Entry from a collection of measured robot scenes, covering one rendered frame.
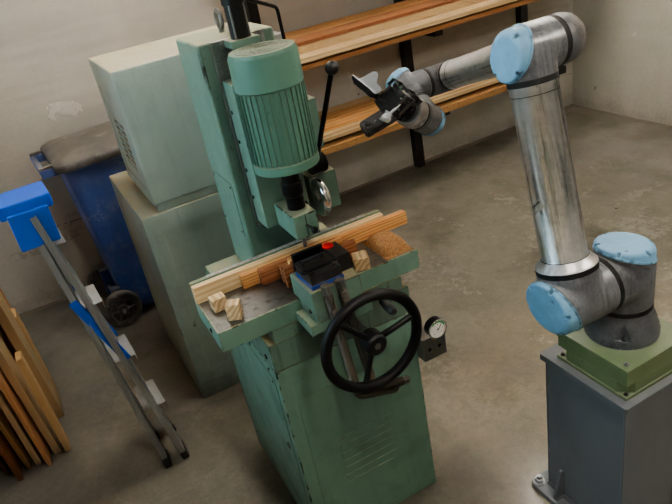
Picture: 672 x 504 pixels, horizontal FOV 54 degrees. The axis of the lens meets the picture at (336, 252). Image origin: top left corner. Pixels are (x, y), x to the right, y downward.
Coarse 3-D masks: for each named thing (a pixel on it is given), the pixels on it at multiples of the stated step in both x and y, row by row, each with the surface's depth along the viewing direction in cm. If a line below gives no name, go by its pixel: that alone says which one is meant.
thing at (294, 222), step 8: (280, 208) 182; (304, 208) 179; (312, 208) 178; (280, 216) 185; (288, 216) 178; (296, 216) 176; (304, 216) 176; (312, 216) 178; (280, 224) 188; (288, 224) 181; (296, 224) 176; (304, 224) 177; (312, 224) 179; (288, 232) 184; (296, 232) 177; (304, 232) 178
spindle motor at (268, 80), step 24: (240, 48) 164; (264, 48) 158; (288, 48) 155; (240, 72) 156; (264, 72) 154; (288, 72) 156; (240, 96) 160; (264, 96) 157; (288, 96) 159; (264, 120) 160; (288, 120) 161; (264, 144) 164; (288, 144) 163; (312, 144) 169; (264, 168) 167; (288, 168) 165
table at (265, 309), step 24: (384, 264) 180; (408, 264) 184; (240, 288) 181; (264, 288) 179; (288, 288) 177; (264, 312) 168; (288, 312) 171; (360, 312) 170; (216, 336) 167; (240, 336) 167
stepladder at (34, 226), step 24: (24, 192) 205; (48, 192) 201; (0, 216) 196; (24, 216) 198; (48, 216) 202; (24, 240) 200; (48, 240) 203; (48, 264) 207; (72, 288) 229; (96, 312) 218; (96, 336) 222; (120, 336) 245; (120, 360) 231; (120, 384) 233; (144, 384) 240; (144, 408) 244; (168, 432) 248; (168, 456) 253
